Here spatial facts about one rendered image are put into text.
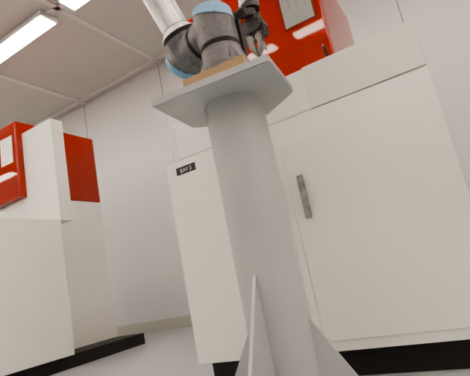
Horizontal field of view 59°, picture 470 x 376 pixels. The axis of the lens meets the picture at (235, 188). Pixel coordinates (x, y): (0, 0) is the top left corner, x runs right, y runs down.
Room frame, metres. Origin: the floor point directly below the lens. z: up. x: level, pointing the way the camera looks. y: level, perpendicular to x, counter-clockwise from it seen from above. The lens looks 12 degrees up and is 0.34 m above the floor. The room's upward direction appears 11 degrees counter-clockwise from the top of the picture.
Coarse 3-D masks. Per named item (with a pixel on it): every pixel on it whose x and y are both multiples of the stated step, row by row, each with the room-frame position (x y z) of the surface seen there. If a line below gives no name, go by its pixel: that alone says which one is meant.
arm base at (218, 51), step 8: (216, 40) 1.01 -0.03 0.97; (224, 40) 1.01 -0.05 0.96; (232, 40) 1.02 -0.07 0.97; (208, 48) 1.02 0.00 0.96; (216, 48) 1.01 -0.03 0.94; (224, 48) 1.01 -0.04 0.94; (232, 48) 1.02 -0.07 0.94; (240, 48) 1.04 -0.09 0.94; (208, 56) 1.02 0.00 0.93; (216, 56) 1.00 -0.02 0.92; (224, 56) 1.00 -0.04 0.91; (232, 56) 1.00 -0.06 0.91; (208, 64) 1.01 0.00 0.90; (216, 64) 1.00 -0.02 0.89
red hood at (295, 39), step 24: (264, 0) 1.89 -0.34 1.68; (288, 0) 1.83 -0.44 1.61; (312, 0) 1.78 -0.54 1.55; (240, 24) 1.96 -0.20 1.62; (288, 24) 1.85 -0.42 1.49; (312, 24) 1.79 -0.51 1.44; (336, 24) 2.02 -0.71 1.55; (288, 48) 1.86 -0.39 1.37; (312, 48) 1.81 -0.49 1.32; (336, 48) 1.85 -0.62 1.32; (288, 72) 1.88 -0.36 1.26
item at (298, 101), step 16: (288, 80) 1.29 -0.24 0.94; (288, 96) 1.29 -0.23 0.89; (304, 96) 1.27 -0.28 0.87; (272, 112) 1.32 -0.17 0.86; (288, 112) 1.30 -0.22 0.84; (176, 128) 1.51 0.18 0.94; (192, 128) 1.48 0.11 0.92; (176, 144) 1.52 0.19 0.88; (192, 144) 1.49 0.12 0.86; (208, 144) 1.45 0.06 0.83
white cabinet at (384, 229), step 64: (320, 128) 1.26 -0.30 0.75; (384, 128) 1.17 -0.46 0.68; (192, 192) 1.50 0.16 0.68; (320, 192) 1.28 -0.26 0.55; (384, 192) 1.19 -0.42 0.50; (448, 192) 1.11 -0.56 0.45; (192, 256) 1.52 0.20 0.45; (320, 256) 1.30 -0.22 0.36; (384, 256) 1.21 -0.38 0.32; (448, 256) 1.14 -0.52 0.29; (192, 320) 1.55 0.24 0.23; (320, 320) 1.32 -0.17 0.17; (384, 320) 1.23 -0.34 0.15; (448, 320) 1.16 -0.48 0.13
